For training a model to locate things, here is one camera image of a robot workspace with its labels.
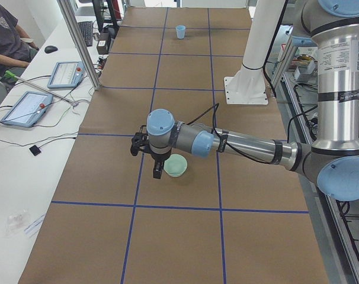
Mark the mint green bowl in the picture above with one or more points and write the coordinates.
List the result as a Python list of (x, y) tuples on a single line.
[(176, 165)]

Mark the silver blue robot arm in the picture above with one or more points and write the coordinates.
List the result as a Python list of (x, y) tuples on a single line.
[(331, 162)]

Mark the seated person in grey shirt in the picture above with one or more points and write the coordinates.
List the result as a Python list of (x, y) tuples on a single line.
[(15, 54)]

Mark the black computer mouse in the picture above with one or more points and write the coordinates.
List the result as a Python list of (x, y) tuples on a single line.
[(50, 49)]

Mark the small black square pad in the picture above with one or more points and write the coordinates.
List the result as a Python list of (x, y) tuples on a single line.
[(35, 150)]

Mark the aluminium frame rail structure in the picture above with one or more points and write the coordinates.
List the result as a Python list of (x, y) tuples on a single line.
[(336, 223)]

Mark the teach pendant tablet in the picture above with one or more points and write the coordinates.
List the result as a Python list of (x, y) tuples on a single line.
[(28, 109), (66, 75)]

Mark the black power adapter box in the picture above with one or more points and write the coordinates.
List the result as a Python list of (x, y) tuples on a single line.
[(103, 44)]

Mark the thin metal rod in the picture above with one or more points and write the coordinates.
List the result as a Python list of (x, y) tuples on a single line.
[(11, 75)]

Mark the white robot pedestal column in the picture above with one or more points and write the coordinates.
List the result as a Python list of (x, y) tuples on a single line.
[(247, 86)]

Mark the clear plastic bag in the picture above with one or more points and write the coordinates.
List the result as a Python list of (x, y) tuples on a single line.
[(17, 222)]

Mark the black computer keyboard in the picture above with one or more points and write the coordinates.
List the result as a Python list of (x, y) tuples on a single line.
[(86, 29)]

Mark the aluminium frame post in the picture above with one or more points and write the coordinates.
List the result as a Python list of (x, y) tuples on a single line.
[(75, 33)]

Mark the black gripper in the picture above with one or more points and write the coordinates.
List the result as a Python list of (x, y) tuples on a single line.
[(159, 158)]

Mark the upper teach pendant tablet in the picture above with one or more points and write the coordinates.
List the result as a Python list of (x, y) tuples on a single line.
[(66, 75)]

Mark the light blue plastic cup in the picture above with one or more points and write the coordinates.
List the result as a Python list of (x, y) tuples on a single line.
[(180, 31)]

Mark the lower teach pendant tablet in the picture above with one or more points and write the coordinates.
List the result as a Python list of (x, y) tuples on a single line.
[(28, 109)]

